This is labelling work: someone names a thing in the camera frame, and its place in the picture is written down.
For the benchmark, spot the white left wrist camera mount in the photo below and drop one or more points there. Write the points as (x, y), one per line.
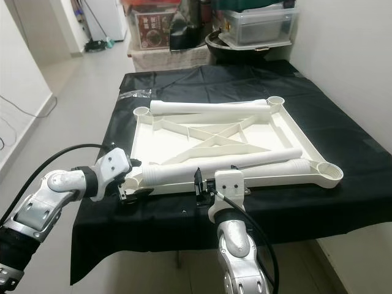
(113, 165)

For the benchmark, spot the orange lid storage box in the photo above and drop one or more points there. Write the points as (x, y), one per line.
(153, 30)

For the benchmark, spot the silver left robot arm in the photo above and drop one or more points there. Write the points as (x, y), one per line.
(46, 202)

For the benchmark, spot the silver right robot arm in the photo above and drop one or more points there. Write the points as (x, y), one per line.
(239, 251)

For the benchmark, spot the green floor mop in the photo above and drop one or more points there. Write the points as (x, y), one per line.
(98, 46)

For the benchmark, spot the white plastic table top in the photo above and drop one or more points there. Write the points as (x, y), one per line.
(162, 144)

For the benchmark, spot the clear tape strip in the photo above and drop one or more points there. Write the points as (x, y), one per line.
(138, 93)

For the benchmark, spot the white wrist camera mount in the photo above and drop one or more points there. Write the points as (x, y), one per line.
(229, 187)
(113, 165)

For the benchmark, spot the clear plastic storage box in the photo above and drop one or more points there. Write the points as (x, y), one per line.
(260, 27)

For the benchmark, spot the black round basin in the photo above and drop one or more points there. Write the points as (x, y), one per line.
(233, 54)

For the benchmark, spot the black tablecloth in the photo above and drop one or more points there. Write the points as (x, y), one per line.
(147, 226)

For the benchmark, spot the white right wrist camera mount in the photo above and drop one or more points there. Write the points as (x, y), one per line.
(229, 187)

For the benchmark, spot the green round lid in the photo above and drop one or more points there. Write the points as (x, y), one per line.
(251, 4)

